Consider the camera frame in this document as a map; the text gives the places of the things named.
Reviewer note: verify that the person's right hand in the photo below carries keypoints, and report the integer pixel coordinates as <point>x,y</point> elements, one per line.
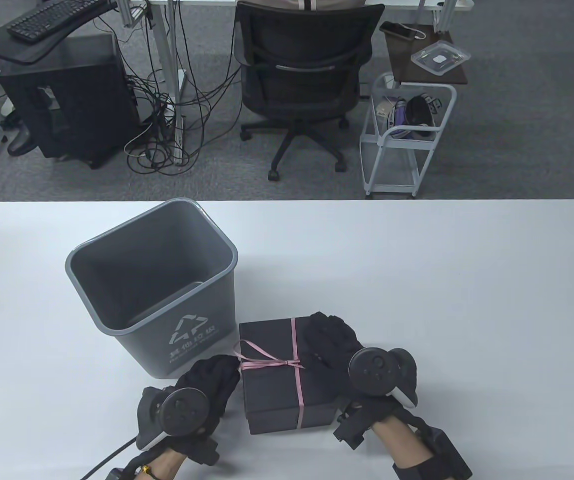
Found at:
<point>331,340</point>

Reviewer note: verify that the person's left hand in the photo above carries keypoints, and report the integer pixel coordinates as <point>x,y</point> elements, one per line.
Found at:
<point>212,380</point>

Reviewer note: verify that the pink ribbon bow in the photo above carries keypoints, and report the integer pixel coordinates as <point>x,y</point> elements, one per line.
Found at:
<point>267,364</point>

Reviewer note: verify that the black gift box lid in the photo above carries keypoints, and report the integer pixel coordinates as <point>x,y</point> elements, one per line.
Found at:
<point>272,390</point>

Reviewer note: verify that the black gift box base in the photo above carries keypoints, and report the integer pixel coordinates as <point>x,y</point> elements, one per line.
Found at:
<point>277,425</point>

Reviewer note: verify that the black right forearm pack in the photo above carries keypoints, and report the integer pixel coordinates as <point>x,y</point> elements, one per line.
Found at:
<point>441,460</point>

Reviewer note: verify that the black left forearm pack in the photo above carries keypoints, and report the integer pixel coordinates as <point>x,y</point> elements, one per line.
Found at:
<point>116,473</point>

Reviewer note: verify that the person's left forearm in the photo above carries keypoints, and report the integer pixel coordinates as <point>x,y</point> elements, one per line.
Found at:
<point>167,465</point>

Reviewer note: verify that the person's right forearm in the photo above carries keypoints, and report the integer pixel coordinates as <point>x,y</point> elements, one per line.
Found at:
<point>401,450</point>

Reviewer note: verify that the cream small box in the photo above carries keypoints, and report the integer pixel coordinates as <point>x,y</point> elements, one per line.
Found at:
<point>382,109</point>

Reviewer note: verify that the black left hand controller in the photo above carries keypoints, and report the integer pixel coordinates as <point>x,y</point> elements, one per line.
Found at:
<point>177,415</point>

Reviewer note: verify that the black hand controller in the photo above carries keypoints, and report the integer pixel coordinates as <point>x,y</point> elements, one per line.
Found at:
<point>177,415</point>
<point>376,372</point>

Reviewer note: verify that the black right hand controller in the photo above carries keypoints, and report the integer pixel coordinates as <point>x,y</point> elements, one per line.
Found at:
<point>376,372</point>

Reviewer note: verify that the grey plastic trash bin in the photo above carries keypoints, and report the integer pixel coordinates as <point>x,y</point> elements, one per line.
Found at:
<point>157,350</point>

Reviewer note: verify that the black mesh office chair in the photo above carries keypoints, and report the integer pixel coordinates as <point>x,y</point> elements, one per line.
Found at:
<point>296,85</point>

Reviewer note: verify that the white power strip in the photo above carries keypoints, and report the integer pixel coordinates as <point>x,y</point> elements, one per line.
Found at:
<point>170,114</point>

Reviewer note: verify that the brown side table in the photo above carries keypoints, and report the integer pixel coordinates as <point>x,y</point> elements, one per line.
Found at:
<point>406,65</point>

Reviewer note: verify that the clear plastic container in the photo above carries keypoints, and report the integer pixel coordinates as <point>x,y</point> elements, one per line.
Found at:
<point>439,59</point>

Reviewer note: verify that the black shoe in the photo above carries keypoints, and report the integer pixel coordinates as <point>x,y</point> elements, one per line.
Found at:
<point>19,145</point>

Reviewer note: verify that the black computer tower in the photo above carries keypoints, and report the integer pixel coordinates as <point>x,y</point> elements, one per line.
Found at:
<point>77,100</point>

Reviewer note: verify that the dark smartphone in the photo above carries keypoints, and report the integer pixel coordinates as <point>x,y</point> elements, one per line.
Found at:
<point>396,30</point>

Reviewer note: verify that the black keyboard tray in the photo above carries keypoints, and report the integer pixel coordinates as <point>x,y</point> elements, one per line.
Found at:
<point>12,50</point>

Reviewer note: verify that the black keyboard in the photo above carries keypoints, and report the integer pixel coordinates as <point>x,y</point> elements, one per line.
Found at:
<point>52,20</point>

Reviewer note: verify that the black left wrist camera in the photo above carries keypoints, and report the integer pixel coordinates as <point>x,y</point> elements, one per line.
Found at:
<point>204,450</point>

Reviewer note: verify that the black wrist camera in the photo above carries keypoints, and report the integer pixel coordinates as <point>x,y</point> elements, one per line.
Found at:
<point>204,450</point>
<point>350,427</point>

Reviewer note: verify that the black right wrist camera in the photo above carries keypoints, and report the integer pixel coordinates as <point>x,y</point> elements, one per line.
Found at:
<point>350,427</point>

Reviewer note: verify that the white desk frame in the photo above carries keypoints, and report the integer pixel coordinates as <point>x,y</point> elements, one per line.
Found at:
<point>169,50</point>

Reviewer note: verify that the aluminium frame post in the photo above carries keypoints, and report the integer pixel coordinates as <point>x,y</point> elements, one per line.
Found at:
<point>132,12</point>

